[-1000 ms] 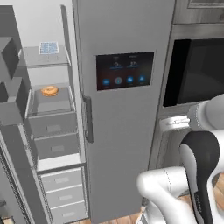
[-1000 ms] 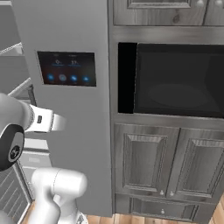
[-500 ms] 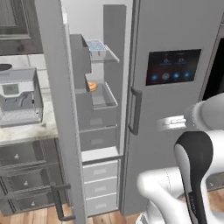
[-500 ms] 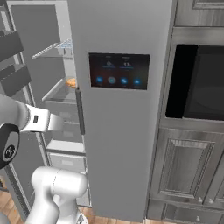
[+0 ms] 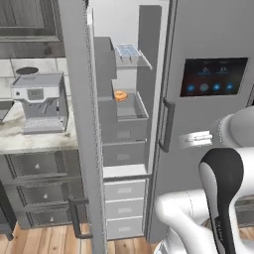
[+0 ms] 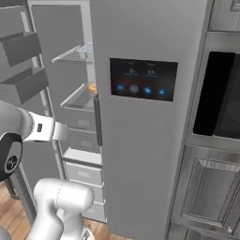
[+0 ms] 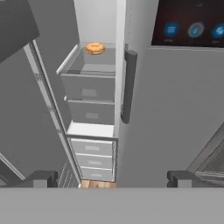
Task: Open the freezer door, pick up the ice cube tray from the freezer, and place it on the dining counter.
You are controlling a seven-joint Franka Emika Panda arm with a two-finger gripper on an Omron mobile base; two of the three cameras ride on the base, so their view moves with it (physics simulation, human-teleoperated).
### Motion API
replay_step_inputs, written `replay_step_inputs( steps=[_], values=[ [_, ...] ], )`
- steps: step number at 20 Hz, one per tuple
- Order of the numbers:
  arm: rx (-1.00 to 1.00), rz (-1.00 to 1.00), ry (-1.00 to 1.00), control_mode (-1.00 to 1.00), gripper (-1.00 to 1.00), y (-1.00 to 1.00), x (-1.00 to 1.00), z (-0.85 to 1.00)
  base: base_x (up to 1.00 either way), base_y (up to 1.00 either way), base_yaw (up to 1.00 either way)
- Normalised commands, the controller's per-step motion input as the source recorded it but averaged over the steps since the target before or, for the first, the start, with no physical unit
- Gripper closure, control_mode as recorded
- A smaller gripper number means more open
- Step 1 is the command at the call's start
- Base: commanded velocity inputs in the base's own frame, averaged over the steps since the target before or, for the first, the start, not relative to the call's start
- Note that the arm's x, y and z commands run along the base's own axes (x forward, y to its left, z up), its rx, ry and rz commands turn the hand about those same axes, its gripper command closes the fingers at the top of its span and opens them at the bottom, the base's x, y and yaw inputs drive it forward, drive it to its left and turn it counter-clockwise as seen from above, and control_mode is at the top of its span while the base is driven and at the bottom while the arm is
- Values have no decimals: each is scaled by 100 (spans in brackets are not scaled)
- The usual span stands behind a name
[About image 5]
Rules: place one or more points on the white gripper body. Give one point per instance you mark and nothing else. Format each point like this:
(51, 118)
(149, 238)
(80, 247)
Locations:
(195, 139)

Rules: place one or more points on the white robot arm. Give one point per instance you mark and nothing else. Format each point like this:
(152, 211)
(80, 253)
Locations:
(185, 211)

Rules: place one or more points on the grey open freezer bin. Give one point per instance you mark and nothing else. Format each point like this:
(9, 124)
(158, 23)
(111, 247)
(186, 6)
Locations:
(132, 110)

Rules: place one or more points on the grey freezer drawer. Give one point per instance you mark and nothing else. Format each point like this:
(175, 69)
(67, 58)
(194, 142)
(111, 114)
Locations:
(124, 131)
(123, 153)

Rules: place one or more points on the white freezer drawer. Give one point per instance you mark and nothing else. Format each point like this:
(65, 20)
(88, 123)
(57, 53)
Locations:
(124, 209)
(124, 228)
(124, 190)

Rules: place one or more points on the clear glass freezer shelf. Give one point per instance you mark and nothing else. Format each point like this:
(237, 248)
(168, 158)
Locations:
(140, 63)

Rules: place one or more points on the grey fridge door with screen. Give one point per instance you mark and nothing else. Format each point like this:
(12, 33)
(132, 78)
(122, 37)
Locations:
(208, 43)

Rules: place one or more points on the grey freezer door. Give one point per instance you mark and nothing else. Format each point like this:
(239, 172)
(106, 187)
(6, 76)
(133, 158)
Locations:
(79, 99)

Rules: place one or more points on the dark grey counter drawer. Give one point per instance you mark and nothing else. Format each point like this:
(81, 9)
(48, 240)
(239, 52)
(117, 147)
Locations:
(49, 195)
(58, 218)
(46, 165)

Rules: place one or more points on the orange donut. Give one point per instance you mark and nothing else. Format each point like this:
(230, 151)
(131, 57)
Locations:
(120, 95)

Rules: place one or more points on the grey cupboard drawer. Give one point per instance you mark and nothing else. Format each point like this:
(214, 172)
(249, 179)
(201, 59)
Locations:
(246, 211)

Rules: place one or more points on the grey fridge body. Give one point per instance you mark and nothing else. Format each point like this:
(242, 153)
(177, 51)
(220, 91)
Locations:
(149, 39)

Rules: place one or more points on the grey coffee machine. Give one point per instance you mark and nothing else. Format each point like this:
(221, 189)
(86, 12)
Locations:
(43, 99)

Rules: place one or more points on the small silver drawer knob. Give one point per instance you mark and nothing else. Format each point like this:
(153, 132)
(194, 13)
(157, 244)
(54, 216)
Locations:
(45, 196)
(37, 166)
(52, 219)

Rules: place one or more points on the dark wooden furniture leg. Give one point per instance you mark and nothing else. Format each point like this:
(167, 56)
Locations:
(6, 211)

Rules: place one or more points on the dark grey wall cupboard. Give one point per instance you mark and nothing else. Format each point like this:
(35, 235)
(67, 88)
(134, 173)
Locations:
(26, 23)

